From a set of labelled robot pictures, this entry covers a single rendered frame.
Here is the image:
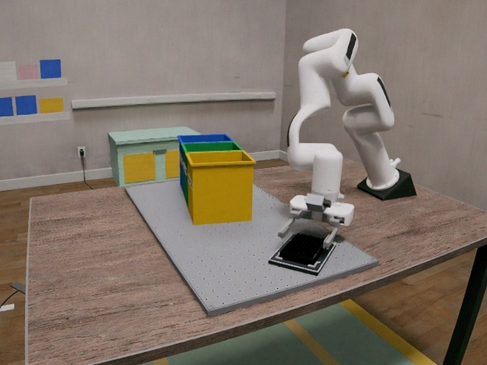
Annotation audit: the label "yellow recycle bin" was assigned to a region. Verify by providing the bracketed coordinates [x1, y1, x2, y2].
[186, 151, 256, 225]

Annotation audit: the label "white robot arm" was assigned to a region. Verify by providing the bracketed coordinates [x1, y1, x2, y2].
[287, 29, 401, 213]

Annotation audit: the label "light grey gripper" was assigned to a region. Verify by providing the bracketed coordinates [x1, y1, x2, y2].
[278, 195, 354, 249]

